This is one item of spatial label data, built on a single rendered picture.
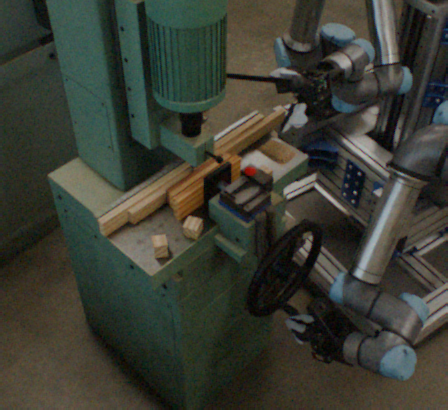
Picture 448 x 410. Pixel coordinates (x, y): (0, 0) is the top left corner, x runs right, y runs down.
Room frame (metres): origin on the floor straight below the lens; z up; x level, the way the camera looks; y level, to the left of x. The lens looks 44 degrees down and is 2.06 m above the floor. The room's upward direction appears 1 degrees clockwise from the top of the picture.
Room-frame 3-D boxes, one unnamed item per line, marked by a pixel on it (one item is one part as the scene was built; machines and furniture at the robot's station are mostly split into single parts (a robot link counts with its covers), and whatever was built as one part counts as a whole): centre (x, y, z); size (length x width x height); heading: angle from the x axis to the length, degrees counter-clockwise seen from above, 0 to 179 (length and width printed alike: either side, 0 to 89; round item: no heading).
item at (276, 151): (1.32, -0.15, 0.91); 0.10 x 0.07 x 0.02; 46
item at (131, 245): (1.13, 0.00, 0.87); 0.61 x 0.30 x 0.06; 136
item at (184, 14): (1.20, 0.08, 1.35); 0.18 x 0.18 x 0.31
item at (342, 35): (1.75, -0.36, 0.98); 0.13 x 0.12 x 0.14; 106
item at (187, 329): (1.28, 0.17, 0.36); 0.58 x 0.45 x 0.71; 46
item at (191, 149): (1.22, 0.10, 1.03); 0.14 x 0.07 x 0.09; 46
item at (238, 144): (1.26, 0.03, 0.92); 0.60 x 0.02 x 0.04; 136
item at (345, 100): (1.39, -0.35, 1.08); 0.11 x 0.08 x 0.11; 106
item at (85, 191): (1.29, 0.17, 0.76); 0.57 x 0.45 x 0.09; 46
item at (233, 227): (1.07, -0.06, 0.92); 0.15 x 0.13 x 0.09; 136
